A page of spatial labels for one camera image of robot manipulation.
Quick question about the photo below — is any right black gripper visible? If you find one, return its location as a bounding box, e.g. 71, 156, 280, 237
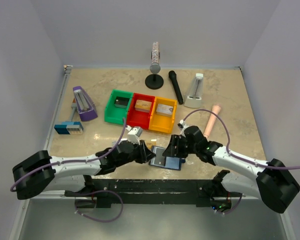
162, 134, 199, 158

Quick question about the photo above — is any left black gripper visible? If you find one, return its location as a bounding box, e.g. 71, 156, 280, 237
116, 139, 156, 168

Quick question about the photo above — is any blue leather card holder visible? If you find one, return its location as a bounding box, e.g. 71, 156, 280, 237
148, 146, 186, 171

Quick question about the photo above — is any gold VIP credit card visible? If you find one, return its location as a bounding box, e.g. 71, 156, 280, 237
145, 139, 157, 150

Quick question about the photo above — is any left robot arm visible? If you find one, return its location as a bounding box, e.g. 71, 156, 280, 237
10, 140, 155, 200

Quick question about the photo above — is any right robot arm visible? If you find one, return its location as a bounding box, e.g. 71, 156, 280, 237
163, 126, 300, 214

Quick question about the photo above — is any silver card stack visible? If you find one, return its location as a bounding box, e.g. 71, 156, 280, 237
156, 103, 174, 117

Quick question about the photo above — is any orange card stack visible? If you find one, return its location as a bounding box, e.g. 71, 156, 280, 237
134, 99, 152, 113

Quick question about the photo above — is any black card stack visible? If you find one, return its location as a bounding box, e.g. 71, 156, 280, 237
114, 96, 130, 109

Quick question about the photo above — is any yellow plastic bin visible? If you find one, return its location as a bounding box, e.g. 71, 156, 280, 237
148, 96, 177, 134

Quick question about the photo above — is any red plastic bin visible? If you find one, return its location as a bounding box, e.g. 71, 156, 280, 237
126, 92, 155, 130

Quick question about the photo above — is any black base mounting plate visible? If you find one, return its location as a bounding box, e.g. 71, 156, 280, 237
65, 179, 240, 208

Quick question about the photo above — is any green plastic bin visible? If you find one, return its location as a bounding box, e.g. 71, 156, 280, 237
104, 89, 133, 125

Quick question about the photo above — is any white metronome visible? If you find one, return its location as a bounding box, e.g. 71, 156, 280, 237
183, 73, 204, 109

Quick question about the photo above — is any pink microphone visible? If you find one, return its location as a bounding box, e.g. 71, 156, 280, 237
203, 104, 221, 139

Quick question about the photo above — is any black round microphone stand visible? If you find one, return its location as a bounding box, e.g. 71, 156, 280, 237
145, 74, 164, 90

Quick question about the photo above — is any purple metronome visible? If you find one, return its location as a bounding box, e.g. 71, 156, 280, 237
73, 86, 98, 122

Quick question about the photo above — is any black microphone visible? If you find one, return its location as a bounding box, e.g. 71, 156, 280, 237
168, 70, 184, 105

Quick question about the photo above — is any blue grey block toy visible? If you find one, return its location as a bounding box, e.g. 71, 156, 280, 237
53, 97, 84, 137

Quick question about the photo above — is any glitter microphone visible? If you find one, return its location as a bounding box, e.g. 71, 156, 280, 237
149, 41, 161, 74

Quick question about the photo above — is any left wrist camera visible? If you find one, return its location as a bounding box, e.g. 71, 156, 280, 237
127, 126, 143, 145

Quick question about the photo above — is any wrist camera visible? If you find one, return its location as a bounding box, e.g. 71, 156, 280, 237
177, 119, 189, 130
127, 126, 143, 145

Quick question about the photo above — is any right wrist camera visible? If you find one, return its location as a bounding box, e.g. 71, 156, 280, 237
177, 119, 189, 130

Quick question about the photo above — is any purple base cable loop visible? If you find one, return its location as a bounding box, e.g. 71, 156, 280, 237
74, 189, 125, 223

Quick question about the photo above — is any aluminium frame rail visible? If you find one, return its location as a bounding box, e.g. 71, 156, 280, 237
43, 65, 73, 151

